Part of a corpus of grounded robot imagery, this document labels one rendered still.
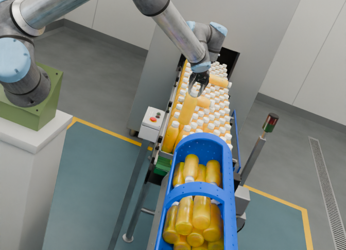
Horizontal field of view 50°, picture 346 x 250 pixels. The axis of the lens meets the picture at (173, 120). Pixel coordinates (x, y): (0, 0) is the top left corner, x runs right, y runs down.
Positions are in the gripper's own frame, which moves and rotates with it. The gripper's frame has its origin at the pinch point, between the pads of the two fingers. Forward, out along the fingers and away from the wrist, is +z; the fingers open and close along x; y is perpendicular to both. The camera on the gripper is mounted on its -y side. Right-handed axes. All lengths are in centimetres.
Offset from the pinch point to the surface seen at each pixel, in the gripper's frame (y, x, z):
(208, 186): 65, 12, 8
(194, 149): 22.6, 8.1, 18.7
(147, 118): 2.5, -18.7, 21.4
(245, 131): -259, 101, 131
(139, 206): -18, -6, 97
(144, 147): -0.5, -15.5, 41.1
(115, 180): -80, -31, 131
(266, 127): -17, 48, 13
